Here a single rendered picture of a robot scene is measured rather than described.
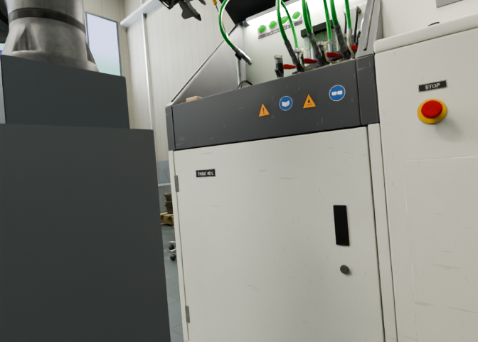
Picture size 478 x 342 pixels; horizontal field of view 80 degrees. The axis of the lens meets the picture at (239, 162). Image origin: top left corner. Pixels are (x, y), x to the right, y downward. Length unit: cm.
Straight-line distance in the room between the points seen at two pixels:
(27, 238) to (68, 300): 11
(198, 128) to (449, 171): 69
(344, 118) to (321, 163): 13
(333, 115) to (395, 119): 14
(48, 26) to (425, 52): 71
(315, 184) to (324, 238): 14
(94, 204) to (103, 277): 11
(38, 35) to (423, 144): 75
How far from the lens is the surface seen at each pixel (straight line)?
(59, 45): 58
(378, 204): 74
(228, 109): 90
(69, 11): 62
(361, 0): 141
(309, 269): 83
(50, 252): 48
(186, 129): 101
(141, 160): 53
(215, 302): 106
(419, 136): 73
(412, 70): 75
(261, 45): 153
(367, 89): 75
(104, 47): 732
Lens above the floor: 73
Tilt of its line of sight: level
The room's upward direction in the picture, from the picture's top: 5 degrees counter-clockwise
